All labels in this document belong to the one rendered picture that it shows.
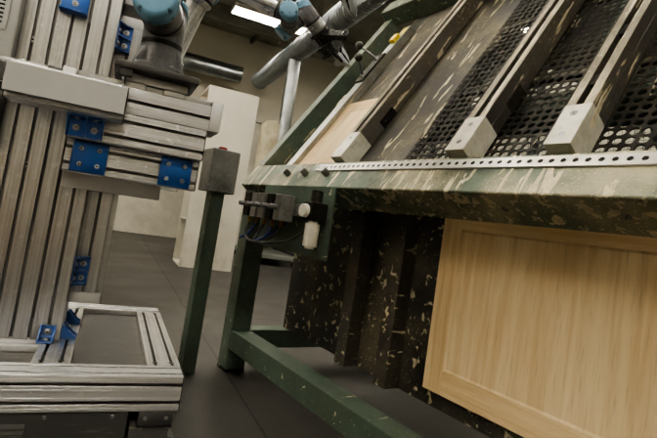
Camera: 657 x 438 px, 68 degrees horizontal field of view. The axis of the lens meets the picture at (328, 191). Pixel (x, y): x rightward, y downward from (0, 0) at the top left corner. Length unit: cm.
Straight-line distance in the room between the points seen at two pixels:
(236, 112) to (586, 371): 494
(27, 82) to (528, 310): 133
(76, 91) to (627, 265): 133
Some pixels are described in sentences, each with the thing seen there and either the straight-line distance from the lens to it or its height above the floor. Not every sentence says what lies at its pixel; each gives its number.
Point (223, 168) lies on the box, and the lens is 206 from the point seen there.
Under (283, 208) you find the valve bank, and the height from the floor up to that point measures 72.
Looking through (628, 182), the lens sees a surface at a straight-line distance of 101.
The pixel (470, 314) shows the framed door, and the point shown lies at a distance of 145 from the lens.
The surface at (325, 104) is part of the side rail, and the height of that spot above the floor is 126.
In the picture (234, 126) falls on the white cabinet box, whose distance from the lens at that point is 570.
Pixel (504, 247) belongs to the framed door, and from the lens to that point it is 139.
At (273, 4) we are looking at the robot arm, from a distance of 206.
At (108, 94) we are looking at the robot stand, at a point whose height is 92.
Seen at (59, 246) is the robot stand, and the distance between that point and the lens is 165.
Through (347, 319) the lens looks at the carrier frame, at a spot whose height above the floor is 36.
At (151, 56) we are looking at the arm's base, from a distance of 150.
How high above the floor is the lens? 68
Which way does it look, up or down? 4 degrees up
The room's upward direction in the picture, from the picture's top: 9 degrees clockwise
